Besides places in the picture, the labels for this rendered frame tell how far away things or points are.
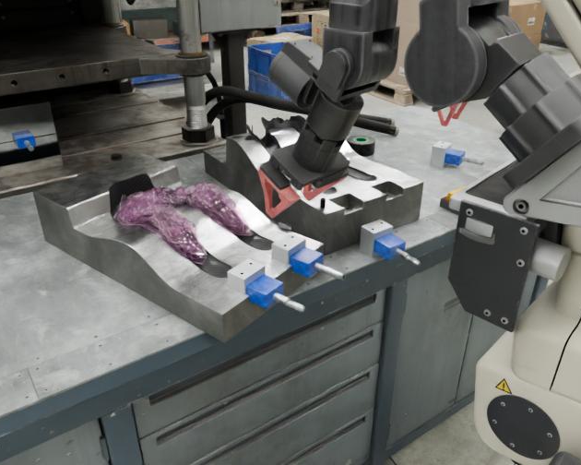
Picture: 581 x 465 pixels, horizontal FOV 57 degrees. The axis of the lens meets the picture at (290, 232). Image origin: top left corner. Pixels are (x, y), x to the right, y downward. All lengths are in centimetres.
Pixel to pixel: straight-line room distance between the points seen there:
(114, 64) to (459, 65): 120
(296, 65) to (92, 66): 96
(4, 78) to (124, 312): 79
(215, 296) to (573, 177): 53
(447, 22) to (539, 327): 43
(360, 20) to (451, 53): 12
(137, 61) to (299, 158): 97
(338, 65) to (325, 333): 67
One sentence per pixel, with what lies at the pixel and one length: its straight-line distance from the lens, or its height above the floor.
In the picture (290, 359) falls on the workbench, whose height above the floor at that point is 59.
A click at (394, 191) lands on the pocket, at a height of 87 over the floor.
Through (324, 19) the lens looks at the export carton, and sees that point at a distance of 642.
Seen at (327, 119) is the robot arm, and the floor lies 115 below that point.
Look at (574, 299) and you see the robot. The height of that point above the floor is 93.
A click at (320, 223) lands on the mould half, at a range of 101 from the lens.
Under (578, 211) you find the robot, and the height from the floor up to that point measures 113.
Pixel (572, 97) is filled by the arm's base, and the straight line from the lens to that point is 52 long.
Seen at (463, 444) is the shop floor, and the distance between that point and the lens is 181.
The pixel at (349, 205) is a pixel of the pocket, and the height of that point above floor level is 86.
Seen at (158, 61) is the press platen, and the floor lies 103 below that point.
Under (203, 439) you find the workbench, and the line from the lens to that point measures 112.
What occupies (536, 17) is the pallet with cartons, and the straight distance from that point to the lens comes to 614.
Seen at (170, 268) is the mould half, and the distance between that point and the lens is 90.
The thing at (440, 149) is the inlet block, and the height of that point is 85.
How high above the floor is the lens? 134
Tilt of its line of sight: 29 degrees down
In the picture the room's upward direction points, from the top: straight up
